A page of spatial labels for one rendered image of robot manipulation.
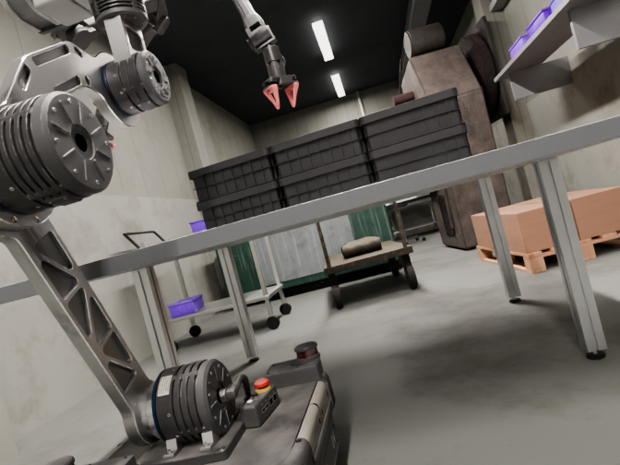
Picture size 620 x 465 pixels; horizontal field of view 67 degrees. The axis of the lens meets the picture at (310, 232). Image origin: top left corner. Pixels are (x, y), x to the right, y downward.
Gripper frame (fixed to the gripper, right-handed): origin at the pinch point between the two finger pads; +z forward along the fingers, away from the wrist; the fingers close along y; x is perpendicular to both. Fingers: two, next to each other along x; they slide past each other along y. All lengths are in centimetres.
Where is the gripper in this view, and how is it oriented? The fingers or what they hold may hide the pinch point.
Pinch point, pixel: (285, 105)
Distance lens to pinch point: 164.8
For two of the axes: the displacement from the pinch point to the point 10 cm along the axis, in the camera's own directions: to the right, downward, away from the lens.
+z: 2.6, 9.6, 0.5
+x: 5.2, -1.0, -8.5
